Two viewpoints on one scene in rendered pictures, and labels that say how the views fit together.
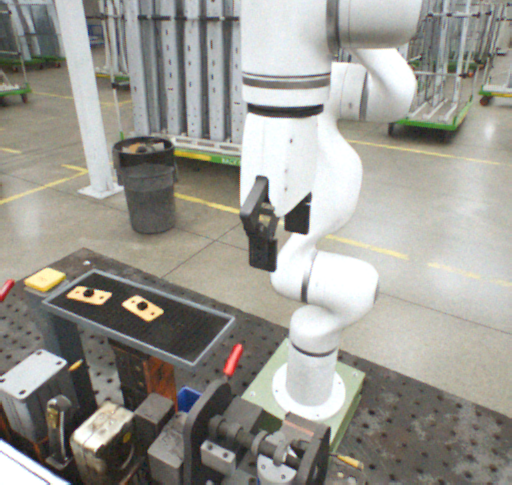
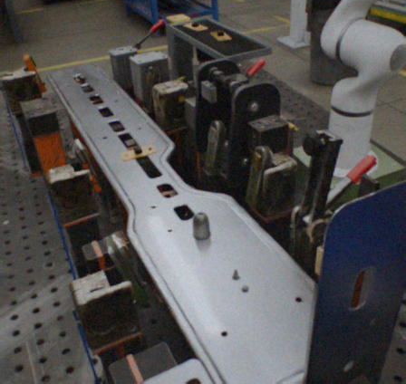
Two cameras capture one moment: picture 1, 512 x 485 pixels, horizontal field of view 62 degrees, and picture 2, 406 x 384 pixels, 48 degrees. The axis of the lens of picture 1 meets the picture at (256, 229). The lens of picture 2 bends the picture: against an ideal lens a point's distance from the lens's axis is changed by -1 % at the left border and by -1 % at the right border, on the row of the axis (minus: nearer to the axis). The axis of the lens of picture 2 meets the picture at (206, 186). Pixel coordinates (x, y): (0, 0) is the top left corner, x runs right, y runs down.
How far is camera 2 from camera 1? 0.68 m
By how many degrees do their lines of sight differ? 33
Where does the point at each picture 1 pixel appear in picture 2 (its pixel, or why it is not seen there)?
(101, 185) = (298, 35)
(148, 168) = not seen: hidden behind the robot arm
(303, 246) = (344, 7)
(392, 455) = not seen: hidden behind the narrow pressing
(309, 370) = (337, 129)
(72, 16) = not seen: outside the picture
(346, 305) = (364, 61)
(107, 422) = (173, 85)
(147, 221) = (323, 71)
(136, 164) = (325, 9)
